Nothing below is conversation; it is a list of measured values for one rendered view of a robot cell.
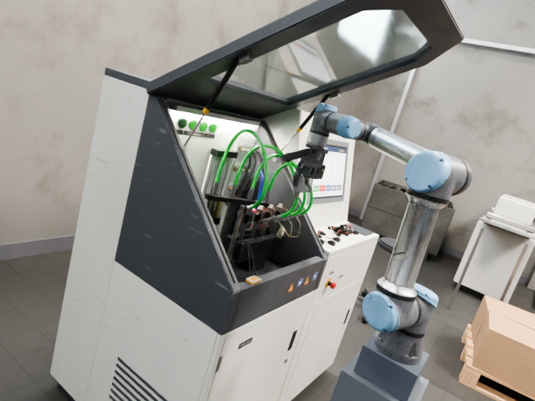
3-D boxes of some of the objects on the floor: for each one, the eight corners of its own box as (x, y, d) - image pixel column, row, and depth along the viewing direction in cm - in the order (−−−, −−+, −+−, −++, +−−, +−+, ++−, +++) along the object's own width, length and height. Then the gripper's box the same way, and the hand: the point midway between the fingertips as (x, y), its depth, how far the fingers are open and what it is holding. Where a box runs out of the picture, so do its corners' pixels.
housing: (80, 422, 181) (151, 81, 147) (46, 385, 195) (104, 66, 161) (259, 327, 298) (322, 125, 264) (231, 308, 312) (287, 114, 278)
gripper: (322, 149, 146) (304, 204, 151) (332, 149, 153) (315, 203, 158) (301, 142, 150) (285, 196, 155) (312, 143, 158) (296, 196, 163)
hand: (294, 194), depth 158 cm, fingers closed
